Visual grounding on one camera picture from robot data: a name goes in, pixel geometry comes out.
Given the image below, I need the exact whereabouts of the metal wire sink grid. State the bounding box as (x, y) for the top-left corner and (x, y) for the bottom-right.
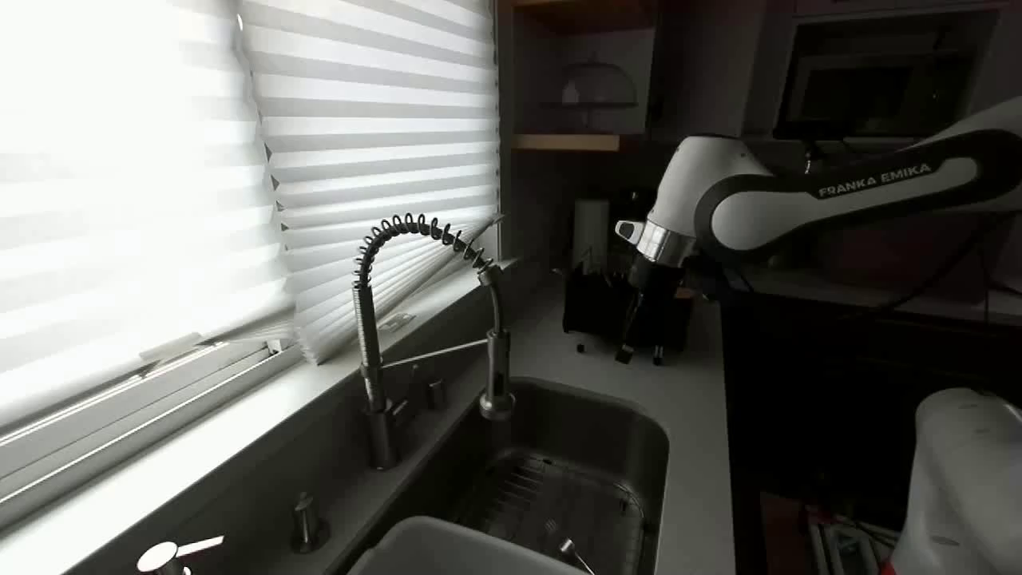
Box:
(457, 444), (649, 575)

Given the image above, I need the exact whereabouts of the black wire dish rack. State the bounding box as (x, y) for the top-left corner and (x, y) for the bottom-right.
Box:
(558, 259), (699, 364)

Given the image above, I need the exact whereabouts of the small soap dispenser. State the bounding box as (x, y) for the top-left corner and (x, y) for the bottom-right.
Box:
(289, 490), (334, 555)

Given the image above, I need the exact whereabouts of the white window frame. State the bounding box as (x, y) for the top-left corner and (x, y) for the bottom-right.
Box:
(0, 329), (306, 531)

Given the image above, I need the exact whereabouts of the wire dome cover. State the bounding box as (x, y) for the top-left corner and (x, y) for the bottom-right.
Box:
(556, 56), (642, 113)

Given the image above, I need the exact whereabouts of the stainless steel sink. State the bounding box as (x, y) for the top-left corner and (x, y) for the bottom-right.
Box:
(349, 376), (675, 575)

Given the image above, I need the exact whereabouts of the white pleated window blind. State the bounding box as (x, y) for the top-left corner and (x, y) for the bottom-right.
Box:
(0, 0), (298, 427)
(233, 0), (503, 367)

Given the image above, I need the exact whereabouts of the gray cylindrical canister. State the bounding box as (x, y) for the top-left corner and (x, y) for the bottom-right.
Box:
(573, 197), (612, 275)

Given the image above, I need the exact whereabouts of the white plastic wash basin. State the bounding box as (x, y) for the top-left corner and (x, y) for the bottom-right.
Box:
(345, 513), (588, 575)

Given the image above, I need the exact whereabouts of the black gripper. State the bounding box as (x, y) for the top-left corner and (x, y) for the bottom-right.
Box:
(622, 254), (689, 355)

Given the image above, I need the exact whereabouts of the wooden wall shelf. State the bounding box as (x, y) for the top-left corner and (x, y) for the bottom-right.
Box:
(494, 0), (659, 156)

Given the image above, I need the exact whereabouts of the light cable bundle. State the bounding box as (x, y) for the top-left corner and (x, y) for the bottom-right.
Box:
(801, 509), (902, 575)

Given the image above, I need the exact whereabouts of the spring neck kitchen faucet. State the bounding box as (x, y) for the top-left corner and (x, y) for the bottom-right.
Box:
(350, 211), (519, 472)

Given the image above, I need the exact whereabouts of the dark microwave oven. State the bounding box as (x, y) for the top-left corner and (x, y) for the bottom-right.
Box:
(772, 5), (1005, 142)

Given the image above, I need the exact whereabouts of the small thin metal utensil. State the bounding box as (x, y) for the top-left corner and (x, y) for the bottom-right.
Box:
(556, 537), (600, 575)

